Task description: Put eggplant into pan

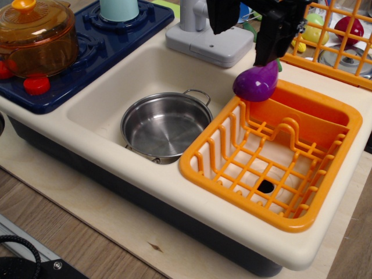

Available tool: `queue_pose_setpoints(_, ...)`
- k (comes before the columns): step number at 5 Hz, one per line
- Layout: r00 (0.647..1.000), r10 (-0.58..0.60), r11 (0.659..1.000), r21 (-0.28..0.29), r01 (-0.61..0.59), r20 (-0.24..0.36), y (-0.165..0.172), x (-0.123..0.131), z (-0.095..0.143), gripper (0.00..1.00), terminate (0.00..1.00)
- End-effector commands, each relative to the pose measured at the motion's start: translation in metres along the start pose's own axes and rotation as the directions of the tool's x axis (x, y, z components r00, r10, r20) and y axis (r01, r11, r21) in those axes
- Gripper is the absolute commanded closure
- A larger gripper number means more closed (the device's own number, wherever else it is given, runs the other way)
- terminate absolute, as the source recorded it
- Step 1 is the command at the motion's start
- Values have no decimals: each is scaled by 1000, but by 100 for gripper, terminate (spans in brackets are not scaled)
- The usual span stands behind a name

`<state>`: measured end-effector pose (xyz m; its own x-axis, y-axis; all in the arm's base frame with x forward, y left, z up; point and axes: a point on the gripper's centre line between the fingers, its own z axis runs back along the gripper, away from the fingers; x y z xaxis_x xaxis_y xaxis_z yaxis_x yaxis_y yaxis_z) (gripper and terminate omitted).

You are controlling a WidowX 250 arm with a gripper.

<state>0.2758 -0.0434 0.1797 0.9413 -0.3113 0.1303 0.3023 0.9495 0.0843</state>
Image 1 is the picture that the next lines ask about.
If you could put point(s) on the green yellow toy pear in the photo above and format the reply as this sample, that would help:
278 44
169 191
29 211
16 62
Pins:
313 34

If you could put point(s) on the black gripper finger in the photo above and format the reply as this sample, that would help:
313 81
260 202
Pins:
223 14
277 30

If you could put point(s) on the orange dish rack basket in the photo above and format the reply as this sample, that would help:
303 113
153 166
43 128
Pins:
275 159

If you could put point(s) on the light wooden base board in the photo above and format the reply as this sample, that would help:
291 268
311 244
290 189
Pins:
104 236

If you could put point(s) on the blue plastic cup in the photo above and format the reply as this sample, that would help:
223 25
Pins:
244 14

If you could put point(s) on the purple toy eggplant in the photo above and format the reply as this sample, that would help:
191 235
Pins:
258 83

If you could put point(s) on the red stove knob front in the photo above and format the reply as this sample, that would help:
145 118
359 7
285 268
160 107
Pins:
36 86

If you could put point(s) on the grey toy faucet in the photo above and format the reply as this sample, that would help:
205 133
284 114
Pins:
194 36

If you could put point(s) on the amber glass pot with lid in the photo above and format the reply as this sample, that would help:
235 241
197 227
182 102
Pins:
38 38

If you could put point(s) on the red toy fruit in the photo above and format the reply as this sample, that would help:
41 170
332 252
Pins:
356 29

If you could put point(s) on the red stove knob left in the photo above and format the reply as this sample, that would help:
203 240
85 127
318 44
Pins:
5 73

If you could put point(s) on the stainless steel pan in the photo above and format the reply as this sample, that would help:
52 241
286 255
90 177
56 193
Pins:
160 127

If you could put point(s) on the cream toy sink unit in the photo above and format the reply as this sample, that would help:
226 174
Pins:
88 124

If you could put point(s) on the steel pot lid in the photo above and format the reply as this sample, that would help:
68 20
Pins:
346 63

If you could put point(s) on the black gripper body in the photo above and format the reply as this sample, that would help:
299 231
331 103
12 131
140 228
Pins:
276 7

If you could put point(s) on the green toy chili pepper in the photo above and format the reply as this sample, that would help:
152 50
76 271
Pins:
247 26

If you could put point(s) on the navy blue toy stove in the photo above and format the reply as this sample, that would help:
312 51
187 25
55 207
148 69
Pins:
102 44

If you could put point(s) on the red stove knob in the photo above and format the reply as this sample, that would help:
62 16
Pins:
5 73
36 86

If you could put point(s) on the yellow toy corn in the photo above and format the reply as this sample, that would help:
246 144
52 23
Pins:
299 46

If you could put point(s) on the black mount plate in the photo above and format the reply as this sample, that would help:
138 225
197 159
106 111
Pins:
16 267

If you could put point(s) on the light teal cup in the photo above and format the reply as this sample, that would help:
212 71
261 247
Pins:
119 10

